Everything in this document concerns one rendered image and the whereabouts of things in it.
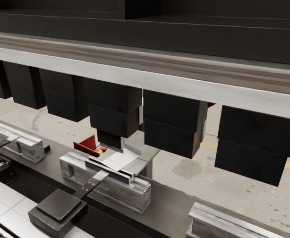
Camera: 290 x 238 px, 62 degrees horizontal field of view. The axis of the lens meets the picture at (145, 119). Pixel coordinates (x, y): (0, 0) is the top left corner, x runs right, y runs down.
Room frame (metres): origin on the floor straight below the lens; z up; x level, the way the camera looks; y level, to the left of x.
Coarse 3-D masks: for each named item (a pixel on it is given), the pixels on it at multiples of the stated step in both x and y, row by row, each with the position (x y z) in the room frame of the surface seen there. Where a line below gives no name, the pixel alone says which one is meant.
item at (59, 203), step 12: (96, 180) 0.62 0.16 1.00; (60, 192) 0.54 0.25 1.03; (84, 192) 0.57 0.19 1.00; (48, 204) 0.49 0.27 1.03; (60, 204) 0.49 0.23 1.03; (72, 204) 0.49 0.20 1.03; (84, 204) 0.50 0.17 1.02; (36, 216) 0.46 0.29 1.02; (48, 216) 0.46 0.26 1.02; (60, 216) 0.45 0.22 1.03; (72, 216) 0.46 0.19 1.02; (48, 228) 0.43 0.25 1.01; (60, 228) 0.42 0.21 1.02; (72, 228) 0.45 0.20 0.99
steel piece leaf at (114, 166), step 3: (105, 159) 0.74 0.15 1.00; (108, 159) 0.74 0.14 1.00; (102, 162) 0.72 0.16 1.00; (105, 162) 0.72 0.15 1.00; (108, 162) 0.72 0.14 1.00; (111, 162) 0.72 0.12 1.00; (114, 162) 0.72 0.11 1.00; (108, 165) 0.70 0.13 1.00; (111, 165) 0.70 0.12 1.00; (114, 165) 0.70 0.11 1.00; (117, 165) 0.70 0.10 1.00; (111, 168) 0.69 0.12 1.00; (114, 168) 0.69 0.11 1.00; (117, 168) 0.69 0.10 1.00; (120, 168) 0.69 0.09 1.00; (117, 171) 0.67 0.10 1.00
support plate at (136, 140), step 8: (136, 136) 0.91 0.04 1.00; (128, 144) 0.85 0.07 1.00; (136, 144) 0.85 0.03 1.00; (144, 144) 0.85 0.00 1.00; (104, 152) 0.79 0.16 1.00; (112, 152) 0.79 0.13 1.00; (144, 152) 0.79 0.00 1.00; (152, 152) 0.79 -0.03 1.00; (136, 160) 0.74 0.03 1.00; (128, 168) 0.69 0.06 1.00; (136, 168) 0.69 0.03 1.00
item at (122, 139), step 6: (102, 132) 0.69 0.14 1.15; (102, 138) 0.70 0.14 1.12; (108, 138) 0.68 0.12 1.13; (114, 138) 0.67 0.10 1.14; (120, 138) 0.66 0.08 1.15; (102, 144) 0.71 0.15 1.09; (108, 144) 0.68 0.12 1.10; (114, 144) 0.67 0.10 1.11; (120, 144) 0.66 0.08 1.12; (114, 150) 0.68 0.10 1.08; (120, 150) 0.67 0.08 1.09
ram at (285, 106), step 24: (0, 48) 0.88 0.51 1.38; (72, 72) 0.70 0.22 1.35; (96, 72) 0.66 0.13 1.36; (120, 72) 0.61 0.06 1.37; (144, 72) 0.58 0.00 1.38; (192, 96) 0.51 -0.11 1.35; (216, 96) 0.49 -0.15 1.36; (240, 96) 0.46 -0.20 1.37; (264, 96) 0.44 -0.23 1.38; (288, 96) 0.42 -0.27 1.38
